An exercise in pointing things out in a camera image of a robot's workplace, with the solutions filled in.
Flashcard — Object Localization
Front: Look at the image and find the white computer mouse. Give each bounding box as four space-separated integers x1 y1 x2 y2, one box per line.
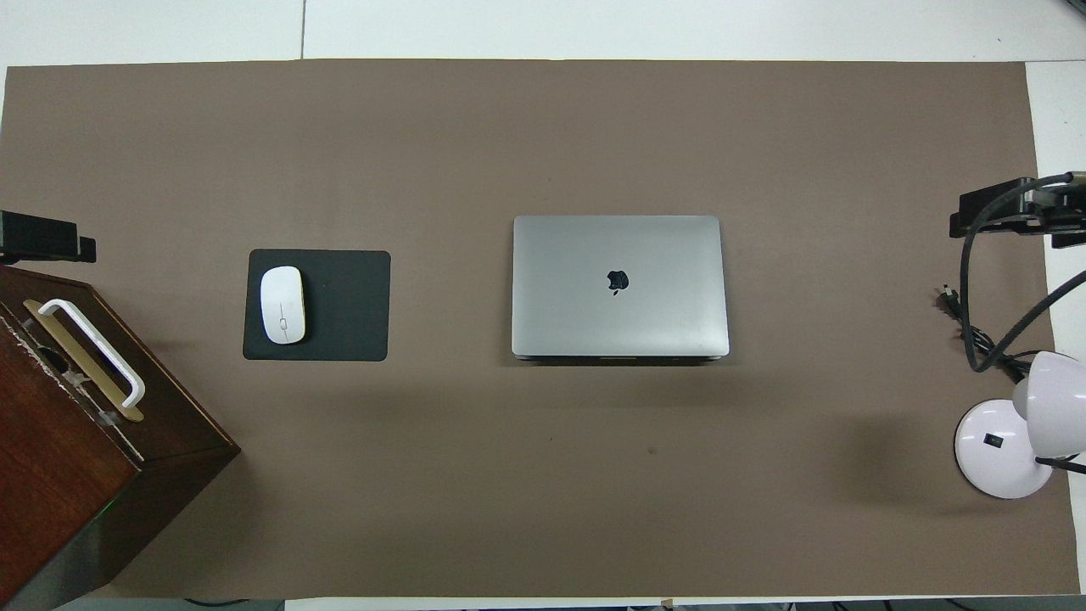
260 266 306 345

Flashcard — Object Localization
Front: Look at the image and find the silver grey laptop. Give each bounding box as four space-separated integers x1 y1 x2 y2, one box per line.
511 214 731 366

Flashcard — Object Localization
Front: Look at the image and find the gold metal handle plate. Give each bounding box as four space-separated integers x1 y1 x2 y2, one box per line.
23 299 145 423

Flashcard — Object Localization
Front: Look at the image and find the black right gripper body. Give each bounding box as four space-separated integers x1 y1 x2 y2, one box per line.
961 178 1086 249

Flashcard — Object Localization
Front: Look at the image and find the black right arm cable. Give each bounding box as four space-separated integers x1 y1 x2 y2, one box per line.
959 172 1086 374

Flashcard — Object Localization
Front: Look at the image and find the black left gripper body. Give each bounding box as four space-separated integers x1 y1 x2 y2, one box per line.
0 210 79 260

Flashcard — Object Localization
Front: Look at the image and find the white desk lamp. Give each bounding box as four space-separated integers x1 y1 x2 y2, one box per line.
954 350 1086 500

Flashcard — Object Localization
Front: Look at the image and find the black lamp power cable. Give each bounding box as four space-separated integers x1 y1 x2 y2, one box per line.
938 287 1036 383

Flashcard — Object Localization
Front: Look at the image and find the black mouse pad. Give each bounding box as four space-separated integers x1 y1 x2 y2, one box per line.
243 249 392 362

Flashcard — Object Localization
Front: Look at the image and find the white box handle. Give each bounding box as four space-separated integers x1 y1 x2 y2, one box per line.
37 299 147 410

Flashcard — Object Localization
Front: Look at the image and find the brown paper table cover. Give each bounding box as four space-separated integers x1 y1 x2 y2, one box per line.
0 58 1080 599

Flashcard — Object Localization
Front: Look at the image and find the dark brown wooden box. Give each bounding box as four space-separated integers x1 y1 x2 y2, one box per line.
0 265 241 608

